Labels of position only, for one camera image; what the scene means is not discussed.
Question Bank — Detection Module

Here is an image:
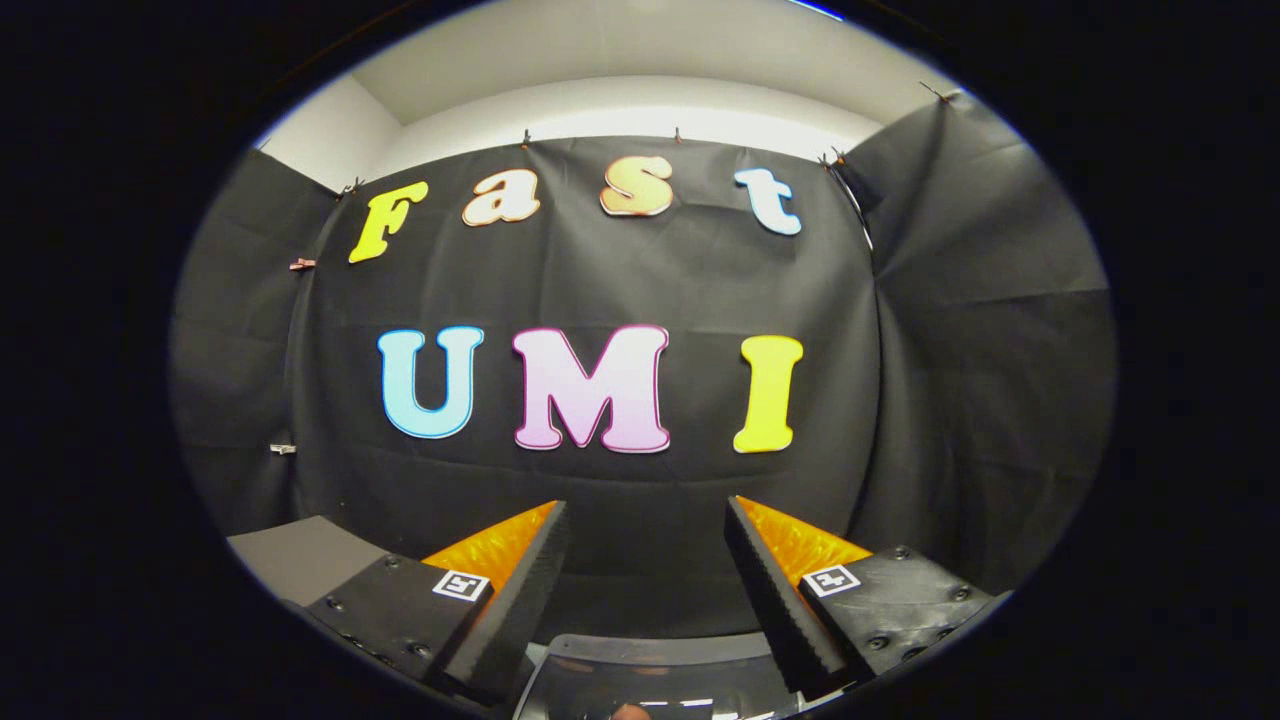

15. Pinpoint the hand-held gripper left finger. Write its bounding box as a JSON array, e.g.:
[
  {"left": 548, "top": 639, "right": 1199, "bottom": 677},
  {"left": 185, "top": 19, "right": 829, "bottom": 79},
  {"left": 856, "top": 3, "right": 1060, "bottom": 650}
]
[{"left": 300, "top": 500, "right": 572, "bottom": 709}]

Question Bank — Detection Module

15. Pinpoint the dark washing machine lid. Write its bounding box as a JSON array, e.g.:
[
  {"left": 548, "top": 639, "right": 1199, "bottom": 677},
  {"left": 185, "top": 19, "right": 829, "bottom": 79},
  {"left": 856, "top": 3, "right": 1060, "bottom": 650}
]
[{"left": 512, "top": 630, "right": 803, "bottom": 720}]

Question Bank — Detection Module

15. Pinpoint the black backdrop cloth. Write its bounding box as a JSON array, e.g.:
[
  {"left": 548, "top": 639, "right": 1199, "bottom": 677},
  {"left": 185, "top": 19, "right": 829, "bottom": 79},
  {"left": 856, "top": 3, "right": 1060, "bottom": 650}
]
[{"left": 170, "top": 90, "right": 1116, "bottom": 643}]

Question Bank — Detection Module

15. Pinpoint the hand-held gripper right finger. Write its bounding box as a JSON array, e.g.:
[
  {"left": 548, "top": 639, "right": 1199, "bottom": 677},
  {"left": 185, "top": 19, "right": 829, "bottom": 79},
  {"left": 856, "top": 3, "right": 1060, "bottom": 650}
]
[{"left": 724, "top": 495, "right": 1001, "bottom": 702}]

